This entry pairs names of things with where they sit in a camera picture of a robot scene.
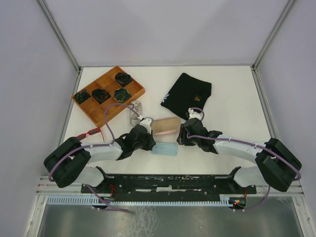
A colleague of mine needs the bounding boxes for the pink glasses case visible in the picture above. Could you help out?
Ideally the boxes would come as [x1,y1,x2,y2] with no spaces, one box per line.
[152,117,181,135]

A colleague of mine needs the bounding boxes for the light blue cloth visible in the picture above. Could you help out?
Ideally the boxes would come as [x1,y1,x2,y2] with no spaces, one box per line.
[151,142,178,156]

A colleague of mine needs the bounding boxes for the marble pattern glasses case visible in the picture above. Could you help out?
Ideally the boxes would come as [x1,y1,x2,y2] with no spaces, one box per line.
[129,100,143,127]

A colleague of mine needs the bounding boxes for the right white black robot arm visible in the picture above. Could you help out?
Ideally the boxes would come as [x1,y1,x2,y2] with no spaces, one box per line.
[177,118,302,193]

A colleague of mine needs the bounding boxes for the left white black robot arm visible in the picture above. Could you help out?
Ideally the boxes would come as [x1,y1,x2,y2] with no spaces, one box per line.
[43,124,156,193]

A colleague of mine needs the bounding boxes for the red sunglasses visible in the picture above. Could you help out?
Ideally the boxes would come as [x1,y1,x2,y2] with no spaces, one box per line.
[76,127,105,142]

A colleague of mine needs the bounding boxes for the black folded cloth pouch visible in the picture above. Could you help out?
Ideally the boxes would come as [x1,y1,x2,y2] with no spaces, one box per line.
[160,73,212,120]

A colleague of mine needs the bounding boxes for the rolled blue yellow belt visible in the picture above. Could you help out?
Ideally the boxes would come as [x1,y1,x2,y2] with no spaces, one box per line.
[114,88,131,103]

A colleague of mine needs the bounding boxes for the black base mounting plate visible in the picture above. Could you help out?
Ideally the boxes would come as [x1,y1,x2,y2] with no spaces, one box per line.
[94,174,257,201]

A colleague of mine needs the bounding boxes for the rolled black belt middle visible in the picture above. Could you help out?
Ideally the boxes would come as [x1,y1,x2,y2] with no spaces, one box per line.
[92,88,111,104]

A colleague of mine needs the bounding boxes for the rolled black belt top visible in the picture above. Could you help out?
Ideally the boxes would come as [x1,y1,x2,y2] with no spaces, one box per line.
[115,72,132,87]

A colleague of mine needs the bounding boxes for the rolled green black belt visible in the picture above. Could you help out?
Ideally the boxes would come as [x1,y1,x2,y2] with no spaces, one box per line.
[74,89,90,104]

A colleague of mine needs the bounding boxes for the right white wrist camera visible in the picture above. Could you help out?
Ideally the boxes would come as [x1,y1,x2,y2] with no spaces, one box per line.
[188,108,202,120]

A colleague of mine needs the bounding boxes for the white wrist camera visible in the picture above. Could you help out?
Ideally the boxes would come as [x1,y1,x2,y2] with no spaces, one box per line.
[139,117,154,134]
[188,108,202,120]

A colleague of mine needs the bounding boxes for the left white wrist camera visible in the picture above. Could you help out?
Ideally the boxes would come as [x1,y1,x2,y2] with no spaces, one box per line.
[139,117,154,134]

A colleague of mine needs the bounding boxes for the white slotted cable duct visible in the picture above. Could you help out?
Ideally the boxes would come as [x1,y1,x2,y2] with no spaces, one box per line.
[46,195,241,207]

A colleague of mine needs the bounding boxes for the right aluminium frame post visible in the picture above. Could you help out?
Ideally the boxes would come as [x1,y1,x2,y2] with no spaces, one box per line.
[252,0,297,71]

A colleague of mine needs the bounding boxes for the aluminium frame post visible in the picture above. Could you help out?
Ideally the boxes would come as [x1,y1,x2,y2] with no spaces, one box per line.
[252,0,297,71]
[36,0,81,72]

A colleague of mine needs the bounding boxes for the left aluminium frame post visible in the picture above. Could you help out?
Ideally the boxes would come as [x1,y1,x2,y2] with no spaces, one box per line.
[36,0,81,72]

